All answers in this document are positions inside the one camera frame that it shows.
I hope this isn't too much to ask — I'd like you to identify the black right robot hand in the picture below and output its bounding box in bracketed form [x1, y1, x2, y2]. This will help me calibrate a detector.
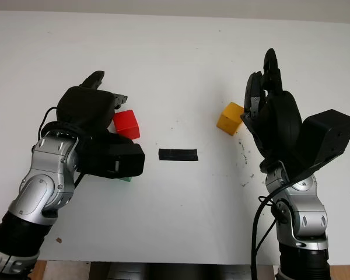
[240, 48, 304, 174]

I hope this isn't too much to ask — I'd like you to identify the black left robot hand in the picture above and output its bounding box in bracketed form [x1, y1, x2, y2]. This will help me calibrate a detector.
[55, 70, 129, 135]

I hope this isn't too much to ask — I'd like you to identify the red cube block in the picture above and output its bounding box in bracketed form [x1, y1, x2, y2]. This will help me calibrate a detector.
[113, 109, 141, 140]

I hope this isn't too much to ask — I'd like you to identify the yellow cube block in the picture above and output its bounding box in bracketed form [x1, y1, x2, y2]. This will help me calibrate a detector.
[216, 101, 246, 137]

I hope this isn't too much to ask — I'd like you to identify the black tape strip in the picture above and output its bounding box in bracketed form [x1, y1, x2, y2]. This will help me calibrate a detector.
[158, 148, 199, 162]

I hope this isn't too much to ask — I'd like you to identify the dark robot torso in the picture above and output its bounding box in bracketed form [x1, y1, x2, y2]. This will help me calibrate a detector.
[89, 261, 281, 280]

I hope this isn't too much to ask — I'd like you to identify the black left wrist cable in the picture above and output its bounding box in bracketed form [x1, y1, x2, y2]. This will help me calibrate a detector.
[37, 107, 87, 190]

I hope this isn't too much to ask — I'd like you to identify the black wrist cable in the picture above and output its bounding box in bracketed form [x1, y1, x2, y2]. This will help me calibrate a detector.
[37, 107, 87, 190]
[250, 177, 295, 280]

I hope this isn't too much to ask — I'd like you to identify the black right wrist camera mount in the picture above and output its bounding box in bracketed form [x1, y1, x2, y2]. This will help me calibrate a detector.
[285, 109, 350, 183]

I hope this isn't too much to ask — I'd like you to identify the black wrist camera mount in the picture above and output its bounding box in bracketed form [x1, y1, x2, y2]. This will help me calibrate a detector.
[285, 109, 350, 183]
[75, 132, 146, 179]

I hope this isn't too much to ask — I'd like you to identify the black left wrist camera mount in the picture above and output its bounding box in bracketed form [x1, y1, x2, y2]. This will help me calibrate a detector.
[75, 132, 146, 179]

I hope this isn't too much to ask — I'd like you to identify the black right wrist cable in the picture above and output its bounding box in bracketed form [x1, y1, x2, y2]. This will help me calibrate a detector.
[250, 177, 295, 280]

